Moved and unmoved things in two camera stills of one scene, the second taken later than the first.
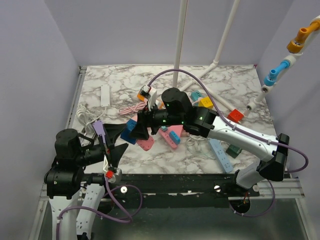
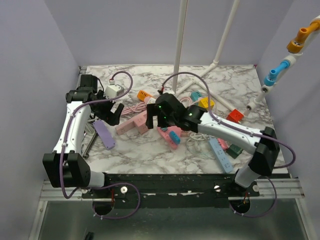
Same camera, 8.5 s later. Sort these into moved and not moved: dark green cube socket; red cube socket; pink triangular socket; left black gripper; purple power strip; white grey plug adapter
Moved: white grey plug adapter; left black gripper
Not moved: red cube socket; pink triangular socket; purple power strip; dark green cube socket
